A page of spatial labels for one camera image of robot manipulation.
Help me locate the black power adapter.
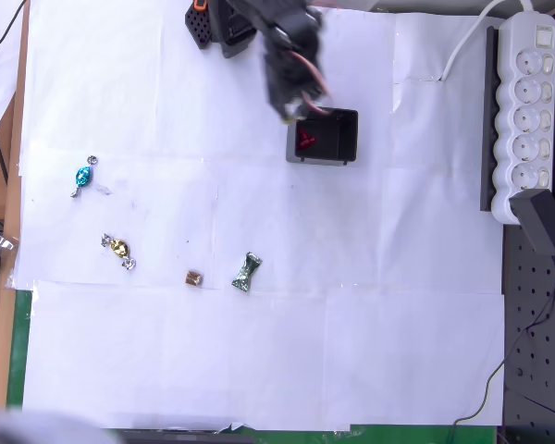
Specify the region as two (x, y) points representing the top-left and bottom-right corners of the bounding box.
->
(509, 188), (555, 257)

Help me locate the gold foil wrapped candy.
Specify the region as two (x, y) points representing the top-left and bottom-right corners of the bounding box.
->
(100, 232), (138, 271)

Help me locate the red pawn piece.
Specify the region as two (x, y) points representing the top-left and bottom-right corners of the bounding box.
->
(295, 128), (321, 151)

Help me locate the white power strip cable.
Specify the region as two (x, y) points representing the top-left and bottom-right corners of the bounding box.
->
(438, 0), (538, 83)

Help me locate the black tray under power strip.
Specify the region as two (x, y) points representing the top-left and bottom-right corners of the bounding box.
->
(478, 25), (500, 214)

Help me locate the black box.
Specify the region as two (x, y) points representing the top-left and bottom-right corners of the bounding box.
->
(285, 106), (360, 169)

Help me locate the white paper table cover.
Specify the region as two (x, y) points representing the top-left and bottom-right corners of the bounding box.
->
(14, 0), (508, 432)

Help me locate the silver metal clamp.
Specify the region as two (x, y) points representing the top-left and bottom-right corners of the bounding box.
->
(0, 231), (20, 278)

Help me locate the green foil wrapped candy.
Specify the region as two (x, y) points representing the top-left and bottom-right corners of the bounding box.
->
(230, 251), (264, 294)

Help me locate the white keyboard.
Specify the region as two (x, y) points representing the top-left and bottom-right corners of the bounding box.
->
(488, 10), (555, 227)

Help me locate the red servo cable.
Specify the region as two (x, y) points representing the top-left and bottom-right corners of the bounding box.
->
(290, 49), (336, 111)

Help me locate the black adapter cable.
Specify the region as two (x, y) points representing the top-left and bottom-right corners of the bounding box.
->
(443, 253), (555, 444)

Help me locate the blue foil wrapped candy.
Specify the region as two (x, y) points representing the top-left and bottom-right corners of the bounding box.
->
(69, 154), (99, 199)

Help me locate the black pegboard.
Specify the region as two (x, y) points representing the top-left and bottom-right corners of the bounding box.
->
(500, 220), (555, 444)

